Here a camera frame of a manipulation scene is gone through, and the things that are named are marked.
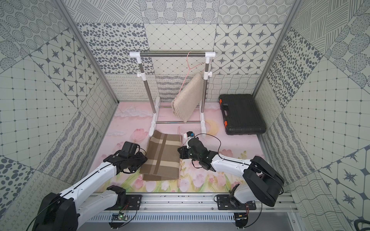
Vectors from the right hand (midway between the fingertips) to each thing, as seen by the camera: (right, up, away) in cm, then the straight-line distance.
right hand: (178, 151), depth 83 cm
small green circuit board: (-27, -29, -13) cm, 42 cm away
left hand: (-21, -4, +2) cm, 21 cm away
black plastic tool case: (+44, +21, +20) cm, 53 cm away
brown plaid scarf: (-10, -5, +5) cm, 12 cm away
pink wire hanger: (+2, +4, -5) cm, 7 cm away
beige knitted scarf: (+7, +32, +7) cm, 33 cm away
